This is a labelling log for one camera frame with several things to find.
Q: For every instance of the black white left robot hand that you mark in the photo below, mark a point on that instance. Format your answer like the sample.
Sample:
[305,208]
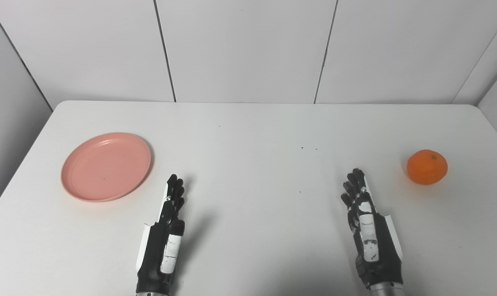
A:
[156,250]

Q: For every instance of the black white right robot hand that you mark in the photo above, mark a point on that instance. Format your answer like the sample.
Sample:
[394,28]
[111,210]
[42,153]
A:
[380,250]

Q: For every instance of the orange fruit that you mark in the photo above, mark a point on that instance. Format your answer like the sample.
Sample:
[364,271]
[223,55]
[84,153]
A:
[427,167]

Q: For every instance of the pink round plate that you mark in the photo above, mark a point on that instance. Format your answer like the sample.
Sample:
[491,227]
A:
[105,166]

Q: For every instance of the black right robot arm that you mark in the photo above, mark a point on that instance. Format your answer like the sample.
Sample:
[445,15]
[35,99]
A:
[386,290]

